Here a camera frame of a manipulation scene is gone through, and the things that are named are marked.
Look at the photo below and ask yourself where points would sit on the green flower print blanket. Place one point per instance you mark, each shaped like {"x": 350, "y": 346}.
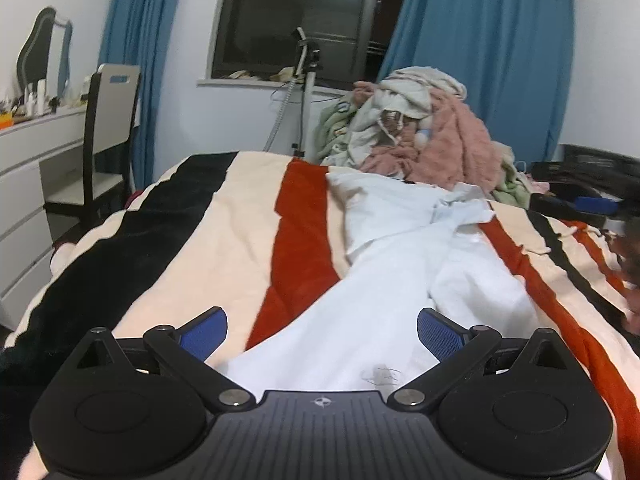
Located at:
{"x": 332, "y": 130}

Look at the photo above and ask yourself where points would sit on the striped fleece blanket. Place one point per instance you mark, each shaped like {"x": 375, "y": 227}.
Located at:
{"x": 200, "y": 240}

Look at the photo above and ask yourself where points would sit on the garment steamer stand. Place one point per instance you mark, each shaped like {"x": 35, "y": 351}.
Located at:
{"x": 305, "y": 100}

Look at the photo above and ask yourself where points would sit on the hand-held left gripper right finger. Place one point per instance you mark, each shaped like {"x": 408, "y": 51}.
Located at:
{"x": 440, "y": 335}

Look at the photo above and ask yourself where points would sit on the pale white t-shirt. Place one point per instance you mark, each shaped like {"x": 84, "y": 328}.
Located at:
{"x": 390, "y": 285}

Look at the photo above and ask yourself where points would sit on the pale green cloth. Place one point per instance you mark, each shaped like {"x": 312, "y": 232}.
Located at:
{"x": 512, "y": 185}

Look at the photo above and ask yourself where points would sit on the white dressing desk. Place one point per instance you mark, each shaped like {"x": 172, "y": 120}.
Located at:
{"x": 25, "y": 180}

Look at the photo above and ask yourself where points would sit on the narrow blue curtain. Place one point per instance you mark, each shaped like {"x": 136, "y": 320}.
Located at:
{"x": 140, "y": 35}

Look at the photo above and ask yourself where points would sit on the pink fluffy blanket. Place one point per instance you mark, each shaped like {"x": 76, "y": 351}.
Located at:
{"x": 460, "y": 145}

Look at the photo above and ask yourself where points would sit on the beige garment with plaid lining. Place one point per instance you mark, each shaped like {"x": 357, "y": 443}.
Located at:
{"x": 367, "y": 130}

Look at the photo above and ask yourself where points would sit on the black and white chair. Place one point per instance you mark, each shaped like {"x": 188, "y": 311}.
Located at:
{"x": 115, "y": 110}

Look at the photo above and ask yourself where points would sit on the row of cosmetic bottles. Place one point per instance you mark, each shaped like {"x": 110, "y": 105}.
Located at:
{"x": 40, "y": 97}

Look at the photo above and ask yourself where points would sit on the grey white hoodie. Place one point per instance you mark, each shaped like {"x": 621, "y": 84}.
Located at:
{"x": 415, "y": 90}

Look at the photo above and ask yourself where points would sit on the wavy framed mirror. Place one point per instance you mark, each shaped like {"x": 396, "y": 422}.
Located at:
{"x": 42, "y": 50}

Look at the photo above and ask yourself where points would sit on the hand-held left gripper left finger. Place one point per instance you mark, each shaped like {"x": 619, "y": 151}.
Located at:
{"x": 205, "y": 332}

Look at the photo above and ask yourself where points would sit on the wide blue curtain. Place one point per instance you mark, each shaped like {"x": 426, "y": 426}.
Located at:
{"x": 490, "y": 35}

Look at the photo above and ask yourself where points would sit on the dark window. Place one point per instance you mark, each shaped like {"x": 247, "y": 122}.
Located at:
{"x": 290, "y": 15}

